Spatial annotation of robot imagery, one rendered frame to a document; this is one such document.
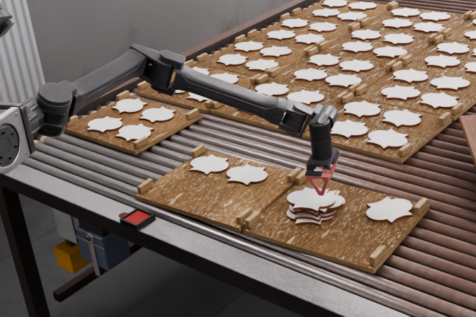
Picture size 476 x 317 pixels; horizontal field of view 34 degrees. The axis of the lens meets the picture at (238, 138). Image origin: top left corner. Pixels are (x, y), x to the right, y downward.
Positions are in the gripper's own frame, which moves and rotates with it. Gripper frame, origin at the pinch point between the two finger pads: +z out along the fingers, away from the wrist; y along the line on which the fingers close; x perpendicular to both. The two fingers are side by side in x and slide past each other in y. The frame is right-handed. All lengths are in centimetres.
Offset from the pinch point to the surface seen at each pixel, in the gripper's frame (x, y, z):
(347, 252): -9.5, -17.8, 9.9
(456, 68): -26, 114, 11
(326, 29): 37, 158, 9
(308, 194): 5.3, 0.5, 4.2
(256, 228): 17.9, -10.8, 9.3
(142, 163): 71, 25, 10
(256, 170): 27.9, 20.0, 8.4
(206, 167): 45.0, 20.0, 8.0
